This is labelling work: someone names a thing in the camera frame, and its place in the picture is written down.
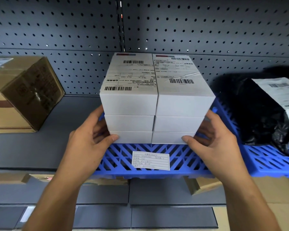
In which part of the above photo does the person's right hand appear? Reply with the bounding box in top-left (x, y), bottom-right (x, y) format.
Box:
top-left (182, 109), bottom-right (250, 188)

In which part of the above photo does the person's left hand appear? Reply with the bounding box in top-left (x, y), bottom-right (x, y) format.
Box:
top-left (59, 105), bottom-right (120, 188)

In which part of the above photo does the brown cardboard box white label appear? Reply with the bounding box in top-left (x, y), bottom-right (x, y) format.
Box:
top-left (184, 176), bottom-right (223, 196)

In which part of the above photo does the blue plastic pallet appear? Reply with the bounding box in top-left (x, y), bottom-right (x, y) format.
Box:
top-left (92, 98), bottom-right (241, 180)
top-left (240, 141), bottom-right (289, 178)

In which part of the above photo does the brown taped cardboard box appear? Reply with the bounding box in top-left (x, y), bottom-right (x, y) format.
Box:
top-left (84, 178), bottom-right (128, 186)

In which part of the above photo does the brown box red striped sticker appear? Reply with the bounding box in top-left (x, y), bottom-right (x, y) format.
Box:
top-left (29, 174), bottom-right (55, 183)

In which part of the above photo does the large white box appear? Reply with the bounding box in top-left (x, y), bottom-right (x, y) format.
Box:
top-left (104, 115), bottom-right (156, 132)

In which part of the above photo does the plain white box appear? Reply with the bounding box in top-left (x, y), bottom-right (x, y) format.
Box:
top-left (152, 54), bottom-right (216, 117)
top-left (99, 53), bottom-right (159, 116)

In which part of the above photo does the white paper label card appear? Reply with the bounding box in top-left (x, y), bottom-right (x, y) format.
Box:
top-left (132, 151), bottom-right (171, 171)

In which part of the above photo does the brown box red label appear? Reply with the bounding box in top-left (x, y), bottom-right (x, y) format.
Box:
top-left (0, 172), bottom-right (31, 185)

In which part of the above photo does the large printed cardboard box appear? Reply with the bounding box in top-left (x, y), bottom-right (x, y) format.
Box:
top-left (0, 56), bottom-right (65, 133)

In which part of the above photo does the grey metal shelving unit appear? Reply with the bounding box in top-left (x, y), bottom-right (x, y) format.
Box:
top-left (0, 0), bottom-right (289, 231)

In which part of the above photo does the person's right forearm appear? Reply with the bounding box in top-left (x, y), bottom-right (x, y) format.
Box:
top-left (223, 175), bottom-right (282, 231)

